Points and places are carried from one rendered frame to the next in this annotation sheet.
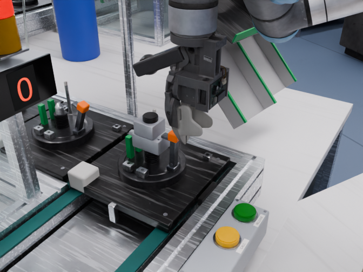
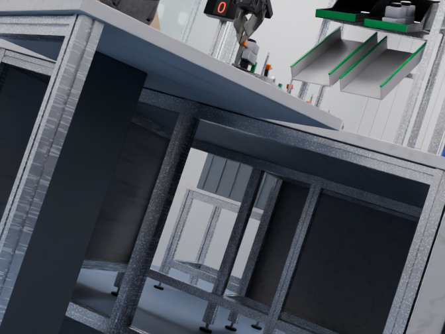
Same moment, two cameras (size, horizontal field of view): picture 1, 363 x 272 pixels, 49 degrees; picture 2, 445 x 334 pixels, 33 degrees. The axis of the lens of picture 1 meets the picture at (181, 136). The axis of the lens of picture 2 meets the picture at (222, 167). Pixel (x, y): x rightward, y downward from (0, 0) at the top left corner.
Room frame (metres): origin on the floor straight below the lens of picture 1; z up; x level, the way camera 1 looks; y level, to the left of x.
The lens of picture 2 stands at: (0.39, -2.26, 0.59)
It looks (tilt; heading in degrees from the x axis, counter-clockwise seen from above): 3 degrees up; 82
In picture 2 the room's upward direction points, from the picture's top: 19 degrees clockwise
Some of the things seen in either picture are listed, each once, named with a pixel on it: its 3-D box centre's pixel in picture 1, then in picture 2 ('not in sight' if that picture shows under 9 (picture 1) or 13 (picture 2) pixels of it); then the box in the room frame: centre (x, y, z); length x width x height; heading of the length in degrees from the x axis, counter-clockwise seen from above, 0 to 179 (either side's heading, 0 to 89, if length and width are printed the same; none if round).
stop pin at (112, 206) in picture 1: (113, 212); not in sight; (0.56, 0.13, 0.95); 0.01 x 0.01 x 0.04; 58
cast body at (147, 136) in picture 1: (146, 129); (249, 51); (0.67, 0.07, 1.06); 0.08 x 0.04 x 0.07; 58
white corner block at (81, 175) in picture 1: (83, 177); not in sight; (0.64, 0.19, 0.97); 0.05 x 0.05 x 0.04; 58
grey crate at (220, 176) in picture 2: not in sight; (260, 189); (1.23, 2.13, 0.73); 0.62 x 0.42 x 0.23; 148
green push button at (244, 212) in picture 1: (244, 213); not in sight; (0.54, -0.11, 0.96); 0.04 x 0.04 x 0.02
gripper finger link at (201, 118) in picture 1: (197, 120); (247, 28); (0.63, -0.03, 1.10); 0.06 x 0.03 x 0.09; 58
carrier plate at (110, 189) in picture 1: (152, 171); not in sight; (0.67, 0.06, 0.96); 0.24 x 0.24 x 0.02; 58
